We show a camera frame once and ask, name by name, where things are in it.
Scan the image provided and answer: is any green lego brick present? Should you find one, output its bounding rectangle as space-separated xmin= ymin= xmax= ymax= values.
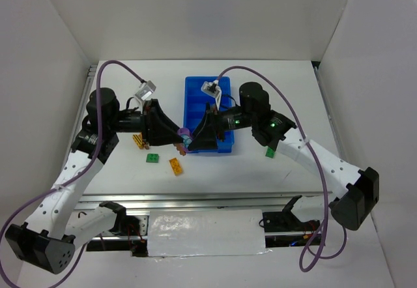
xmin=265 ymin=147 xmax=275 ymax=158
xmin=146 ymin=153 xmax=160 ymax=164

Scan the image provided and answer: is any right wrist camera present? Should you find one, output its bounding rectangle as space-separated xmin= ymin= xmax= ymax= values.
xmin=201 ymin=79 xmax=222 ymax=110

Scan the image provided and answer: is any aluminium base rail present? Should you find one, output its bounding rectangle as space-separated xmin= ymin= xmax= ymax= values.
xmin=75 ymin=192 xmax=324 ymax=257

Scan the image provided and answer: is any white cover plate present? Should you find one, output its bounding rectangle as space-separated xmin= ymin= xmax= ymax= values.
xmin=147 ymin=209 xmax=266 ymax=257

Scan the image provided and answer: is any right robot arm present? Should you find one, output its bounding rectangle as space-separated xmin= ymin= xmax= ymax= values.
xmin=188 ymin=82 xmax=379 ymax=231

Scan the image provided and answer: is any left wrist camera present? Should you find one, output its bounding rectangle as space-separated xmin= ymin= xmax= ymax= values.
xmin=133 ymin=81 xmax=156 ymax=102

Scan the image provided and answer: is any orange lego brick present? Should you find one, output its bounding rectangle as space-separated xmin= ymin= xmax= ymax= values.
xmin=169 ymin=158 xmax=183 ymax=176

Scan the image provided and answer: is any green lego brick right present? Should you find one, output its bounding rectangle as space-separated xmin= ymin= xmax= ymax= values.
xmin=265 ymin=147 xmax=275 ymax=158

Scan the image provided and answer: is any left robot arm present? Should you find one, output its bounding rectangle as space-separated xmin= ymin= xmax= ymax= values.
xmin=5 ymin=88 xmax=180 ymax=274

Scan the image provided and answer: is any yellow black striped lego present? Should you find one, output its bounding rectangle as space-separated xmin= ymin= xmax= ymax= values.
xmin=132 ymin=134 xmax=145 ymax=149

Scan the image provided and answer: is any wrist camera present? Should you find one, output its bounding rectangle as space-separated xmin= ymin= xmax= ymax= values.
xmin=133 ymin=81 xmax=156 ymax=102
xmin=201 ymin=79 xmax=222 ymax=110

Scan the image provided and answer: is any green lego brick left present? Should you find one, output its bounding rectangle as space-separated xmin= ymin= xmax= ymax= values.
xmin=146 ymin=153 xmax=160 ymax=164

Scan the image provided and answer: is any purple flower lego piece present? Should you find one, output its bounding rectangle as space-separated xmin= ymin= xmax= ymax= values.
xmin=177 ymin=127 xmax=193 ymax=149

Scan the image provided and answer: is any blue divided plastic tray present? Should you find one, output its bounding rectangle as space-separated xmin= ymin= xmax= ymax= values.
xmin=183 ymin=76 xmax=236 ymax=154

